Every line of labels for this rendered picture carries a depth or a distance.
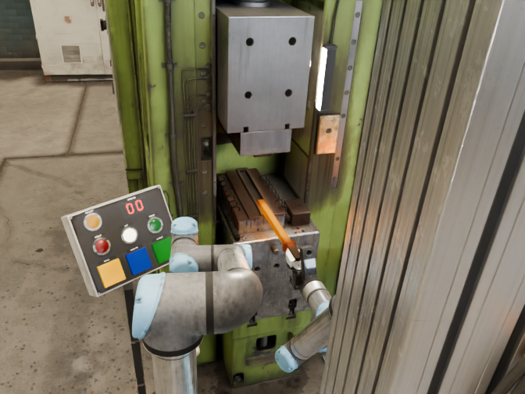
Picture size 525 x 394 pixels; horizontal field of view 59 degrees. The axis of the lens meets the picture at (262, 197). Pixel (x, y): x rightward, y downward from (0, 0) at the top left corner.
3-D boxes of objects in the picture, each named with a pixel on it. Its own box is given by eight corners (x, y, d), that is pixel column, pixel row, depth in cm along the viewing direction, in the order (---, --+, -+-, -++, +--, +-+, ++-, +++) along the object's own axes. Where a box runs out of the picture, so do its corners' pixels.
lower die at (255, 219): (283, 227, 198) (285, 211, 193) (237, 234, 192) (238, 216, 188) (255, 181, 232) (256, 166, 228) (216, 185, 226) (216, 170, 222)
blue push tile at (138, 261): (152, 266, 162) (145, 246, 161) (133, 275, 157) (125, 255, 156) (150, 266, 163) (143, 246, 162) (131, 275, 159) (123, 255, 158)
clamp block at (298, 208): (310, 224, 201) (311, 211, 198) (291, 227, 199) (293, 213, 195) (300, 209, 211) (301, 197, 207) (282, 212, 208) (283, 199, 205)
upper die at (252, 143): (290, 152, 180) (291, 129, 175) (240, 156, 174) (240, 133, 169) (258, 113, 214) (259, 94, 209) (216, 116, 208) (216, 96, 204)
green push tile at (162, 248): (176, 256, 168) (169, 236, 167) (159, 263, 163) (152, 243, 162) (174, 255, 169) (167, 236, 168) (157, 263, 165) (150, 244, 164)
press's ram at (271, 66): (324, 126, 179) (338, 16, 158) (226, 134, 168) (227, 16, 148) (287, 92, 213) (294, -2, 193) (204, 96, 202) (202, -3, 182)
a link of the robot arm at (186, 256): (211, 259, 120) (210, 235, 129) (167, 261, 119) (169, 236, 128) (212, 283, 124) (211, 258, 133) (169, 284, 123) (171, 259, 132)
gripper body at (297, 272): (287, 279, 164) (300, 302, 154) (289, 259, 159) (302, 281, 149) (308, 276, 166) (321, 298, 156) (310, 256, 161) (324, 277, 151)
